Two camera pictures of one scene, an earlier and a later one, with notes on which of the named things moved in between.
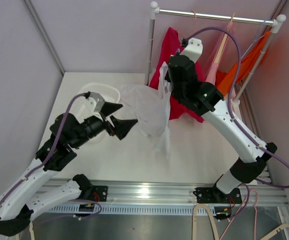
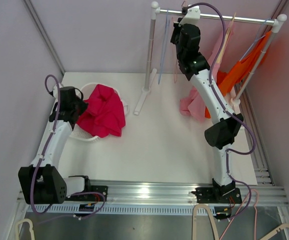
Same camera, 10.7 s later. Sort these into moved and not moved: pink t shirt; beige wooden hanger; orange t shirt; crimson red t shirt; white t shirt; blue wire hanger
Moved: white t shirt; crimson red t shirt
Not moved: beige wooden hanger; pink t shirt; orange t shirt; blue wire hanger
